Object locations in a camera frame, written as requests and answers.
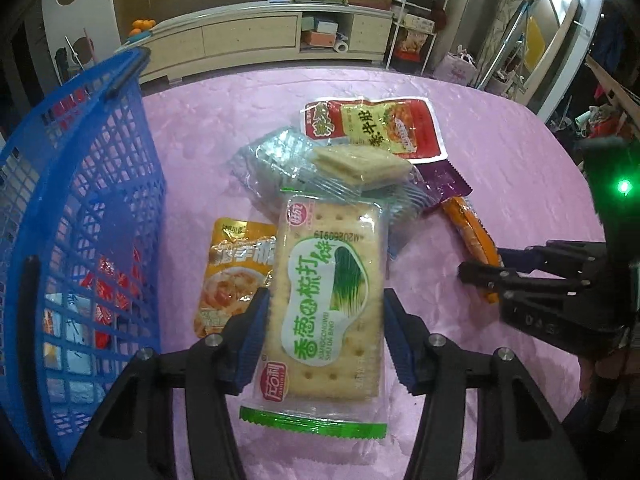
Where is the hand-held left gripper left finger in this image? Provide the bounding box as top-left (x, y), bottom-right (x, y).
top-left (65, 287), bottom-right (273, 480)

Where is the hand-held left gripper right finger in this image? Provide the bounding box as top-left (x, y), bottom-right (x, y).
top-left (382, 288), bottom-right (576, 480)

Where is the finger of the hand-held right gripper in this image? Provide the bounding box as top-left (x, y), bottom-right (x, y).
top-left (496, 240), bottom-right (608, 283)
top-left (459, 260), bottom-right (606, 358)

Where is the orange sausage stick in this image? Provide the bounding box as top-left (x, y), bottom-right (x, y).
top-left (441, 196), bottom-right (502, 306)

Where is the orange snack pouch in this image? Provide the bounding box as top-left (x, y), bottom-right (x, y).
top-left (194, 218), bottom-right (278, 338)

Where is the green label cracker packet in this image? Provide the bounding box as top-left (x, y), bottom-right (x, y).
top-left (239, 194), bottom-right (390, 441)

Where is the purple snack packet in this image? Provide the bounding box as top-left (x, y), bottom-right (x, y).
top-left (417, 160), bottom-right (473, 216)

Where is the red and yellow snack pouch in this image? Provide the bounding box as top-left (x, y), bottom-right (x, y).
top-left (299, 97), bottom-right (446, 162)

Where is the clear blue striped cracker packet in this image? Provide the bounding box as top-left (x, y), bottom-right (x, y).
top-left (230, 127), bottom-right (438, 261)

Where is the blue plastic mesh basket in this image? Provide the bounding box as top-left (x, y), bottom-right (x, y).
top-left (0, 47), bottom-right (168, 471)

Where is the person's right hand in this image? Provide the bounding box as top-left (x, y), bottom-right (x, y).
top-left (580, 359), bottom-right (610, 402)

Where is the red snack packet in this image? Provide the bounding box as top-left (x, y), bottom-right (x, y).
top-left (82, 255), bottom-right (136, 351)

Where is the pink gift bag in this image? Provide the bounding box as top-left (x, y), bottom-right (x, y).
top-left (434, 50), bottom-right (478, 86)

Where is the pink tablecloth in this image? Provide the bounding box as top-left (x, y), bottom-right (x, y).
top-left (137, 66), bottom-right (608, 480)

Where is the red box with food picture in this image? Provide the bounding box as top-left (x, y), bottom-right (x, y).
top-left (395, 30), bottom-right (431, 58)

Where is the cream TV cabinet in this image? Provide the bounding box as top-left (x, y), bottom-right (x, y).
top-left (114, 1), bottom-right (396, 85)

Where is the white panel with brown circles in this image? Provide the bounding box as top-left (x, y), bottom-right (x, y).
top-left (42, 0), bottom-right (121, 81)

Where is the white arched frame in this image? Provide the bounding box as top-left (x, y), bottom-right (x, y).
top-left (520, 0), bottom-right (596, 121)

